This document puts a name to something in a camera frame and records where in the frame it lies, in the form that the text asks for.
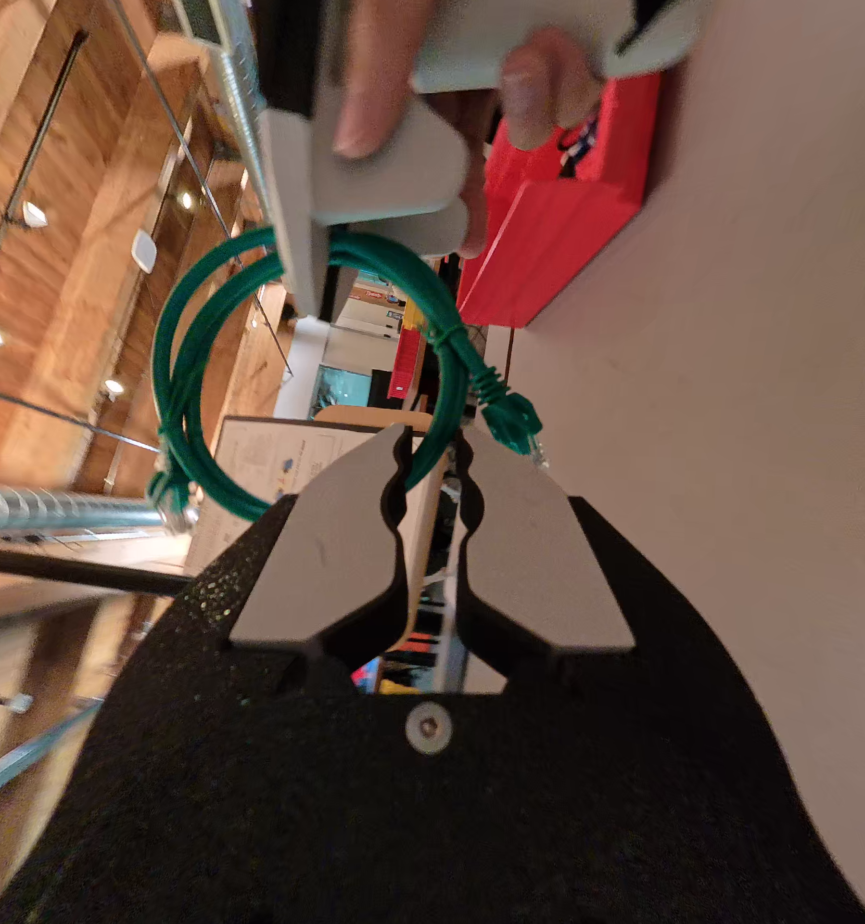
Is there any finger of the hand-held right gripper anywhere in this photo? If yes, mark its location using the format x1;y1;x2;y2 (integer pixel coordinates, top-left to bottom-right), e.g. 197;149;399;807
257;104;470;319
312;99;471;229

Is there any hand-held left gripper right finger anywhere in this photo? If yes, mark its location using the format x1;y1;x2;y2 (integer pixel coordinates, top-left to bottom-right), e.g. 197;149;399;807
455;431;638;694

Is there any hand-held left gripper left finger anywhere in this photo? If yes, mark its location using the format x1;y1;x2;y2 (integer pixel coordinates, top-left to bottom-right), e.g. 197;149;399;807
231;423;409;668

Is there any green ethernet cable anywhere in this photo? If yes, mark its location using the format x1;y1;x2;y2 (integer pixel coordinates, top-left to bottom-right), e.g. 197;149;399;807
147;224;545;524

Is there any red plastic bin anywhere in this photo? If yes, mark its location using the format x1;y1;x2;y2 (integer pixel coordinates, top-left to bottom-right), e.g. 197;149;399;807
458;70;664;330

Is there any person's right hand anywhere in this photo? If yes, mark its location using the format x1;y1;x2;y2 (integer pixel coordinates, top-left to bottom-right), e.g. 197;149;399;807
329;0;610;261

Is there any silver ventilation duct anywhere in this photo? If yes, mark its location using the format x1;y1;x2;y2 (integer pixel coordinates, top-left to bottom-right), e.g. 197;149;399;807
202;0;275;218
0;484;200;538

